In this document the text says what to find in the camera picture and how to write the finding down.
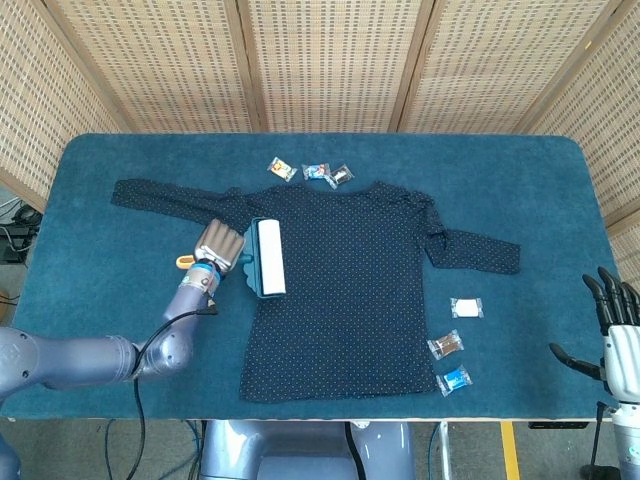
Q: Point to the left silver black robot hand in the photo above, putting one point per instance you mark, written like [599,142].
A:
[220,245]

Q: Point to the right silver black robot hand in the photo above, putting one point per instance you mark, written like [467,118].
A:
[622,360]

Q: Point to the teal lint roller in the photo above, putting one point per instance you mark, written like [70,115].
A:
[270,255]

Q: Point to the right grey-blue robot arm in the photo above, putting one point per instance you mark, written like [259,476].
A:
[630,440]

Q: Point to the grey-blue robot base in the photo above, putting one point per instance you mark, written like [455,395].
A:
[235,450]

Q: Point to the dark navy polka dot shirt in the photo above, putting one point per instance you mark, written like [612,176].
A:
[350,290]

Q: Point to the teal carpet table cover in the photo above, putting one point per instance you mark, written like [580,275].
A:
[125,240]

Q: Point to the yellow snack packet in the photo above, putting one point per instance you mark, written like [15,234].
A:
[281,168]

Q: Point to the blue red snack packet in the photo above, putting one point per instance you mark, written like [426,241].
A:
[315,171]

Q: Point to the dark brown snack packet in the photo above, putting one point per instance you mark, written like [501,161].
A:
[341,175]

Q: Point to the blue white snack packet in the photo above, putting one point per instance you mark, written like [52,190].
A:
[454,380]

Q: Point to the brown biscuit snack packet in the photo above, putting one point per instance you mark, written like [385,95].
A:
[445,345]

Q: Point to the white table leg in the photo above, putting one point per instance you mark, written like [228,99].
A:
[443,450]

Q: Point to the woven bamboo folding screen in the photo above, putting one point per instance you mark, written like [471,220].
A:
[330,65]

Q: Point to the black under-table bracket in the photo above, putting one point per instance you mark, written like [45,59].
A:
[557,425]

